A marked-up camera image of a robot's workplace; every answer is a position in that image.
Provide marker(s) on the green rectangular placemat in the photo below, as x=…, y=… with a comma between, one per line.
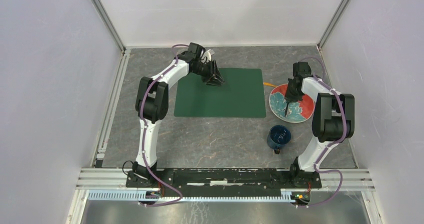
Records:
x=241, y=96

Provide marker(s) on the blue slotted cable duct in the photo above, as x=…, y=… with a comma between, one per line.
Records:
x=153, y=196

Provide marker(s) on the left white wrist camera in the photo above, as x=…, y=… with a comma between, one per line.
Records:
x=207, y=56

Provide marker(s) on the dark blue mug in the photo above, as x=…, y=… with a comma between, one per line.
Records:
x=277, y=137

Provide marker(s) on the aluminium frame rail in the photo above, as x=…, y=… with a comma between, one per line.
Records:
x=114, y=179

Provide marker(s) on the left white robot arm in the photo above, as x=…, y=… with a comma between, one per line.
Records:
x=152, y=101

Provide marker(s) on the red teal floral plate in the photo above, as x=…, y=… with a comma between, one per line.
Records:
x=298, y=112

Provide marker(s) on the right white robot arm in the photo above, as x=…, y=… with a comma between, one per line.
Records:
x=333, y=121

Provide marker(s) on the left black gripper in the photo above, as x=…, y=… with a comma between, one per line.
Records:
x=208, y=79

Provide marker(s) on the yellow pencil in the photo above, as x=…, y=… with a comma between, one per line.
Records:
x=269, y=84

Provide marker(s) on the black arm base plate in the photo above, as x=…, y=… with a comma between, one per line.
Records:
x=225, y=182

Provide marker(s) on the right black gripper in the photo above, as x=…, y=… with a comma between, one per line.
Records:
x=290, y=98

